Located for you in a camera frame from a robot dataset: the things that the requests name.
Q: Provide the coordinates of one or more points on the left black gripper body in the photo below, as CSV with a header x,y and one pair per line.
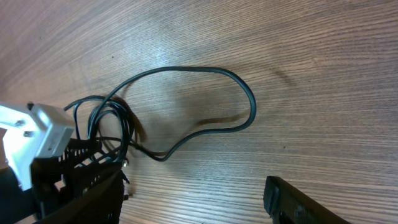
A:
x,y
75,153

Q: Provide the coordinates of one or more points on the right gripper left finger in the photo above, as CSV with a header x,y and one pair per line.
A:
x,y
81,195

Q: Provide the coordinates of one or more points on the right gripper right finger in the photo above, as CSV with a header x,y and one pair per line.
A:
x,y
288,205

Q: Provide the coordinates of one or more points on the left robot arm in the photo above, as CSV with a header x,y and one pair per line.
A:
x,y
17,204

